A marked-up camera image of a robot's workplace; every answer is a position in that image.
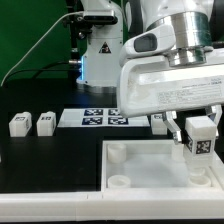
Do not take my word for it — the white right fence bar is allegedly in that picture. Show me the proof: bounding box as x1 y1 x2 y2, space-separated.
211 156 224 190

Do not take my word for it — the black cable left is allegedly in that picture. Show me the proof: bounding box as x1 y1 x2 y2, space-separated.
5 61 82 83

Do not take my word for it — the white square table top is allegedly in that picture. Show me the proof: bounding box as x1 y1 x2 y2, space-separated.
101 140 222 191

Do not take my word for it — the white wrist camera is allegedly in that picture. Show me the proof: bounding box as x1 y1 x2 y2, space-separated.
119 24 176 67

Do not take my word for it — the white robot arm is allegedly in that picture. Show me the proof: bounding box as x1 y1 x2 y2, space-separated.
77 0 224 142

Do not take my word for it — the grey cable left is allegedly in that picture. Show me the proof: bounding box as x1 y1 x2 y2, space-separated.
0 11 85 88

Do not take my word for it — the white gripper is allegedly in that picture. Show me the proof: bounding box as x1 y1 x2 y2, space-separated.
117 54 224 145

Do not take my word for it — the white front fence bar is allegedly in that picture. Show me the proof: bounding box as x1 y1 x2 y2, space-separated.
0 188 224 222

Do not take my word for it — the sheet with four tags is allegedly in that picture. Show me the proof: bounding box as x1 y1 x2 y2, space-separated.
58 108 149 128

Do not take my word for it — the white fence bar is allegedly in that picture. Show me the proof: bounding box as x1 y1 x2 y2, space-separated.
211 156 224 190
0 188 224 222

